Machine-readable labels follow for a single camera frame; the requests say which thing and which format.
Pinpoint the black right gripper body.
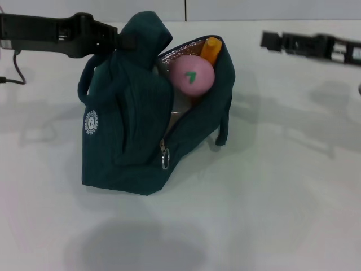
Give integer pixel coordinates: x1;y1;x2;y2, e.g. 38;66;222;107
282;32;361;68

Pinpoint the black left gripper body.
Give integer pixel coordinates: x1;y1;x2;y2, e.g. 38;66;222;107
0;12;96;59

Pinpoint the yellow banana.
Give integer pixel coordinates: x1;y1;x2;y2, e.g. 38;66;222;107
199;36;223;68

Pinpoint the pink toy peach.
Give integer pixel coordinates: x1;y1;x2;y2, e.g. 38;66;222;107
169;55;216;97

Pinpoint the dark teal insulated lunch bag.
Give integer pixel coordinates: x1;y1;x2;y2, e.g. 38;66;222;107
76;10;236;196

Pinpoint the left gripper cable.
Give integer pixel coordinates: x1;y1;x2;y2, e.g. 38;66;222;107
0;48;27;86

